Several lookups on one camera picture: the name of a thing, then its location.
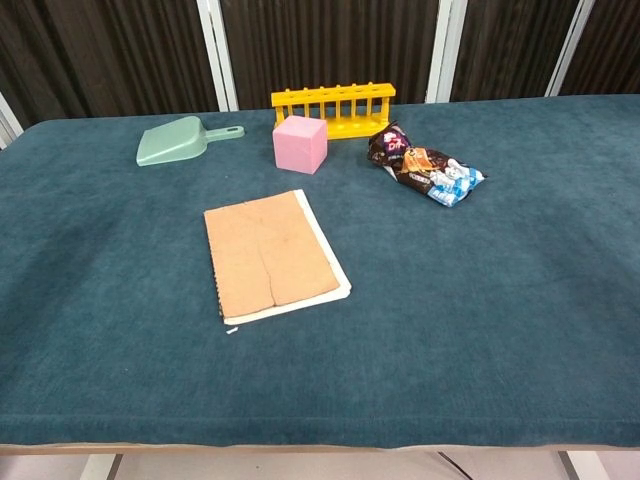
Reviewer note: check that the spiral notebook with brown cover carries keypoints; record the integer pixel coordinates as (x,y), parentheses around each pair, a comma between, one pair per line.
(272,257)

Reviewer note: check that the pink foam cube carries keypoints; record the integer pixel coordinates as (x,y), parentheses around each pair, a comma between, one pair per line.
(299,146)

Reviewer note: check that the dark brown snack packet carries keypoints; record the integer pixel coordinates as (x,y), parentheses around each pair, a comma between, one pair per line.
(390,145)

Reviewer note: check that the small white paper scrap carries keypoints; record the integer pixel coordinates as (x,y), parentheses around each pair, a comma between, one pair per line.
(231,331)

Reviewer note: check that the brown blue white snack packet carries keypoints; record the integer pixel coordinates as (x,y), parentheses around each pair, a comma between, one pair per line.
(435,175)

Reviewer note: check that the yellow test tube rack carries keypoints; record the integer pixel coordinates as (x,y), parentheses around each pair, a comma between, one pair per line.
(345,107)

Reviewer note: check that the teal blue table cloth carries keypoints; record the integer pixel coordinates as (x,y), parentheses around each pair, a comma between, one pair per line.
(450,325)

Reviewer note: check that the green plastic dustpan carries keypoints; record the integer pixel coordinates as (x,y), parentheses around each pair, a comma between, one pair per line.
(172,142)

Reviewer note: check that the white folding screen frame post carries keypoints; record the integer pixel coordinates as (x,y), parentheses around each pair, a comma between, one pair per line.
(217,50)
(570,47)
(9,122)
(445,47)

